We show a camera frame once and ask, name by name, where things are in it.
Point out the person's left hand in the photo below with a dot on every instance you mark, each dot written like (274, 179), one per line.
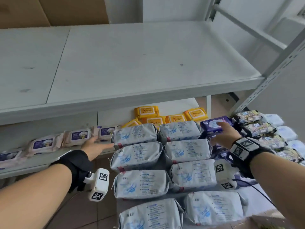
(97, 147)

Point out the person's right hand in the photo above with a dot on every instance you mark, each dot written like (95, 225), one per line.
(228, 137)

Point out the white blue ABC packs group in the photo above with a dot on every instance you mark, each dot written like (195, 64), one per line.
(140, 157)

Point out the white metal shelf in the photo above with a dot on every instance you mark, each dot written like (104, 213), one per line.
(143, 57)

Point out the person's left forearm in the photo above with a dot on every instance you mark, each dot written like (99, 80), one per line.
(31, 197)

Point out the person's right forearm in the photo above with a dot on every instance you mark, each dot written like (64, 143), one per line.
(281, 183)

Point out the white marker plate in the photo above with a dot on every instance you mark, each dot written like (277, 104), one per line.
(64, 154)
(239, 150)

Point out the white rectangular board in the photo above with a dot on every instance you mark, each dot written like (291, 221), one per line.
(257, 200)

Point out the brown cardboard sheet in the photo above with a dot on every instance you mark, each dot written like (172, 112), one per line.
(59, 11)

